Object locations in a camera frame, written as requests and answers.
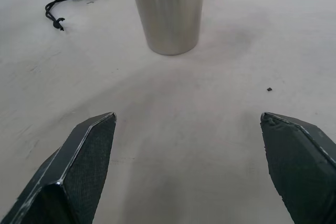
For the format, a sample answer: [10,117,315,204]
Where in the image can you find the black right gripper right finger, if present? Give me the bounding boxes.
[260,112,336,224]

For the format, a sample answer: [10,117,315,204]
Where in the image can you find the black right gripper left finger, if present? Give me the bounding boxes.
[0,112,118,224]

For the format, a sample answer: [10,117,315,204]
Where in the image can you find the black drawstring cord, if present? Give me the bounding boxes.
[45,0,80,32]

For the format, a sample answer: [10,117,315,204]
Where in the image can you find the stainless steel cup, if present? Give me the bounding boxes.
[128,0,207,56]

